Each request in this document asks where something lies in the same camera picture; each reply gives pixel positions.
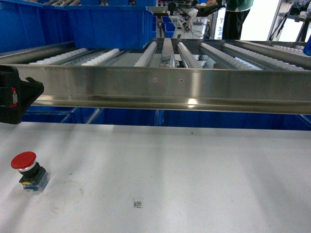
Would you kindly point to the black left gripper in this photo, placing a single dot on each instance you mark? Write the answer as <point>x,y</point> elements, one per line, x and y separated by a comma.
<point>16,95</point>

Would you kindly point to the red mushroom push button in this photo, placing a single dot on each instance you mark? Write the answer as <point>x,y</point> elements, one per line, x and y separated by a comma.
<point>34,176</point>

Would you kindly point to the large blue bin left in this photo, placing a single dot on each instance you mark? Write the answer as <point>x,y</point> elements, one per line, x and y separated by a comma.
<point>26,24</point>

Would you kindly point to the blue bin on rollers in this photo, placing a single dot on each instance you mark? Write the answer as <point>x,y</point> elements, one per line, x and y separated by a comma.
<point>110,27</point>

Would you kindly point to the small QR code sticker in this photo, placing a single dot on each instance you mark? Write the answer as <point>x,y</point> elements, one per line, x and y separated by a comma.
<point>138,203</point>

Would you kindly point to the steel roller rack front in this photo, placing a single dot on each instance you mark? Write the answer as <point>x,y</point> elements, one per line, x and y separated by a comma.
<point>173,74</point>

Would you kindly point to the person in green sweater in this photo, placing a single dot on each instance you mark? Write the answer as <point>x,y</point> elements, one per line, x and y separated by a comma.
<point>236,12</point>

